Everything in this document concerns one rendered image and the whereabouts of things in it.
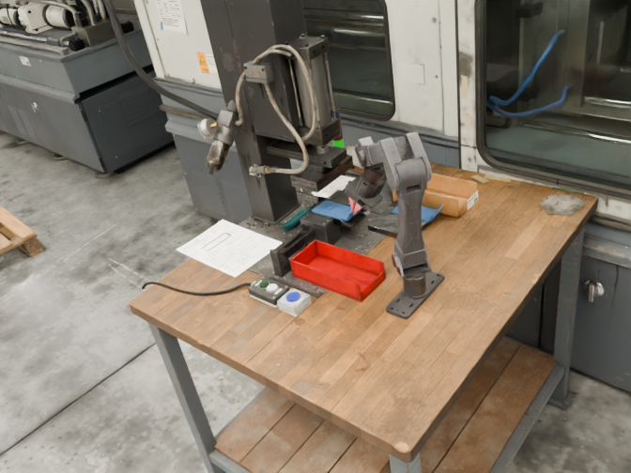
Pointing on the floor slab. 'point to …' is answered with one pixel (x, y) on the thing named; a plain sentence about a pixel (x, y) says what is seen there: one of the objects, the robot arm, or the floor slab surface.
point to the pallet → (19, 234)
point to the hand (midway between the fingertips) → (354, 211)
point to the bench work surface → (387, 350)
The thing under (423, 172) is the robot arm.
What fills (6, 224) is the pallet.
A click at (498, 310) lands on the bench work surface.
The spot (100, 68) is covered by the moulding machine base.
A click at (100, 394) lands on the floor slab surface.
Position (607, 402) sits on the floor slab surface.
